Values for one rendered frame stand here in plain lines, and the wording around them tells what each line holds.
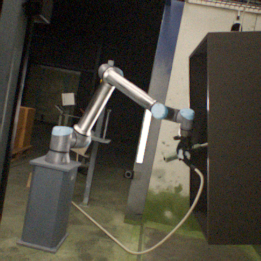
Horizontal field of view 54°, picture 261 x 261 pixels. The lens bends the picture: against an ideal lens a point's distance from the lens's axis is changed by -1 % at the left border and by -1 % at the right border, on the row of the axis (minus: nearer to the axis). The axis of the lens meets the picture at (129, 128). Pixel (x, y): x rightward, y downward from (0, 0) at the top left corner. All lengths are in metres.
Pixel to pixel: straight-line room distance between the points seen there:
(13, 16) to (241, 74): 1.18
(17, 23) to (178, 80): 2.03
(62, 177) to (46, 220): 0.34
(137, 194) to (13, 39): 2.18
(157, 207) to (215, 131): 1.41
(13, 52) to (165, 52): 2.04
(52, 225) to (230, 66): 1.61
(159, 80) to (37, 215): 1.62
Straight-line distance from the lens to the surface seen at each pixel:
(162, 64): 2.62
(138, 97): 1.64
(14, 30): 0.76
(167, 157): 1.78
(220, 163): 1.53
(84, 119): 2.05
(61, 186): 1.96
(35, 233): 2.15
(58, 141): 1.97
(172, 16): 2.76
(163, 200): 2.69
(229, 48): 1.56
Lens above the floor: 1.11
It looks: 3 degrees down
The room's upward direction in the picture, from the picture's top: 11 degrees clockwise
